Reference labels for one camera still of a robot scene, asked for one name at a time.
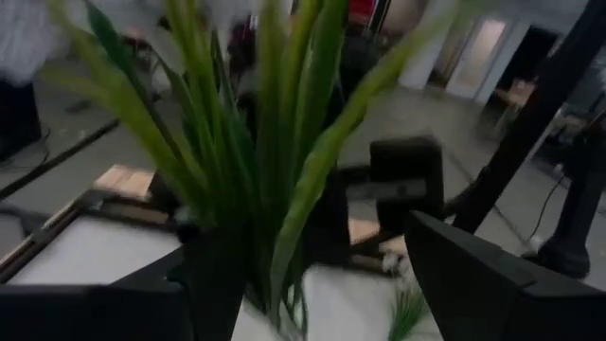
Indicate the black computer case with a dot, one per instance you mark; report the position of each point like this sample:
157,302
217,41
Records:
19,118

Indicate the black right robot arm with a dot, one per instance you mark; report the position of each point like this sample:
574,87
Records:
407,161

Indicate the black floor stand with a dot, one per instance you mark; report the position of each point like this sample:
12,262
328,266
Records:
568,258

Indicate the wooden base board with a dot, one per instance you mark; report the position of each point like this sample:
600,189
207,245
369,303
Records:
125,182

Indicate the white artificial flower bunch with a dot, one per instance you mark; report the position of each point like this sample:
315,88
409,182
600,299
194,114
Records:
407,310
284,142

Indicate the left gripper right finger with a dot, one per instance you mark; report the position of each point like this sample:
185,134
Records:
497,303

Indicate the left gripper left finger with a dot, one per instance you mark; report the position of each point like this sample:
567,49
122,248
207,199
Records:
94,312

